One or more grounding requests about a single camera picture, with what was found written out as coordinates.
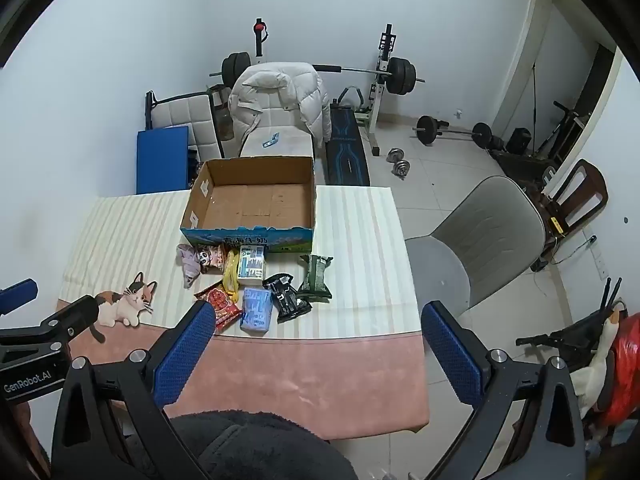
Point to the black weight bench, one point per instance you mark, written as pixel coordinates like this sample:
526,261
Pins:
345,160

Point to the loaded barbell with long bar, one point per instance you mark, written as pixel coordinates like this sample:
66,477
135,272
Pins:
400,77

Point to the brown wooden chair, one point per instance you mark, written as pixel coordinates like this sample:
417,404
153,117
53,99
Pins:
595,195

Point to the blue tissue packet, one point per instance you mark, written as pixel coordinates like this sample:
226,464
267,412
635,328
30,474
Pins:
256,310

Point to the dark green snack packet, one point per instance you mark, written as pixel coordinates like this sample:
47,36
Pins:
315,280

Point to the black snack packet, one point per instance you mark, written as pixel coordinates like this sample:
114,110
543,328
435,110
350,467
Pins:
287,300

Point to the person's left forearm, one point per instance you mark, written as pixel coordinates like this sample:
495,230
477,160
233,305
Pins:
32,435

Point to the white padded folding chair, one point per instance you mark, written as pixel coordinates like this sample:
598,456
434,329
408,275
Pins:
180,115

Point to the white upholstered chair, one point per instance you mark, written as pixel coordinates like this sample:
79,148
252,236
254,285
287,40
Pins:
287,149

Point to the striped beige table cloth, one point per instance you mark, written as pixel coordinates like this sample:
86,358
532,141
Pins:
360,260

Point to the grey office chair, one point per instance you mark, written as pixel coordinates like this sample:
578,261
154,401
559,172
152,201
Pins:
490,225

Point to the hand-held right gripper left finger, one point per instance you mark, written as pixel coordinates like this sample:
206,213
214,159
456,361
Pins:
185,355

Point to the chrome dumbbell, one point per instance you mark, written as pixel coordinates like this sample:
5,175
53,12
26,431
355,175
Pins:
401,168
395,155

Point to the white puffer jacket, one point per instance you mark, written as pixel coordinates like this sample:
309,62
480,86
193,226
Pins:
305,95

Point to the short barbell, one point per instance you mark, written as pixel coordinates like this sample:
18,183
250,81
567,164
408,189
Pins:
427,130

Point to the cardboard box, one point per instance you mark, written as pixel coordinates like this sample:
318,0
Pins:
250,205

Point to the white goose plush toy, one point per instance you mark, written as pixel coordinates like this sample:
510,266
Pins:
607,335

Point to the white blue small box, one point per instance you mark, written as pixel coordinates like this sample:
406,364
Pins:
251,262

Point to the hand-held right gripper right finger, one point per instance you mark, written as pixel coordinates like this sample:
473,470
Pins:
452,355

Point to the blue foam pad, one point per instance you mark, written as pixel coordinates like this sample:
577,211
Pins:
162,160

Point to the red snack packet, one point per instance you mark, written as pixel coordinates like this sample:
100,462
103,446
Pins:
220,305

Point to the narrow yellow snack packet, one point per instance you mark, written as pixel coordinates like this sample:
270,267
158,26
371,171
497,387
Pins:
231,275

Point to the small blue wrapper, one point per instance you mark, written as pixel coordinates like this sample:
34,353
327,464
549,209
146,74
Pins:
270,140

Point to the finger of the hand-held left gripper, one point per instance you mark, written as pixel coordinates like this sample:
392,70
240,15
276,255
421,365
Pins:
80,310
20,292

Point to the black speaker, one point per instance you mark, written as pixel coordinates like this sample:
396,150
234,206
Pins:
518,141

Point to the yellow black tool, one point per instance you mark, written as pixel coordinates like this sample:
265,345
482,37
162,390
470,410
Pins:
557,226

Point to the black exercise machine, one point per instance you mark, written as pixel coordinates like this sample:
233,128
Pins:
562,130

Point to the panda print snack packet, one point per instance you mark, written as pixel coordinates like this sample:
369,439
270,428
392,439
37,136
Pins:
210,259

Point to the black fleece garment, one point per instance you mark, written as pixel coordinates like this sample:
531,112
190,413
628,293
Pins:
260,445

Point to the white squat rack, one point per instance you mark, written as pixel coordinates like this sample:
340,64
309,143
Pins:
382,105

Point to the red bag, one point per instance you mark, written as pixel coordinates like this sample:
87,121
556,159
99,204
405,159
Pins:
627,360

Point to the pink cat print mat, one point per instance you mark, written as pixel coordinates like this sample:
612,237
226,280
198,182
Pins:
300,385

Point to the purple cloth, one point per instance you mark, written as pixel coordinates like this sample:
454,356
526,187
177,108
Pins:
190,265

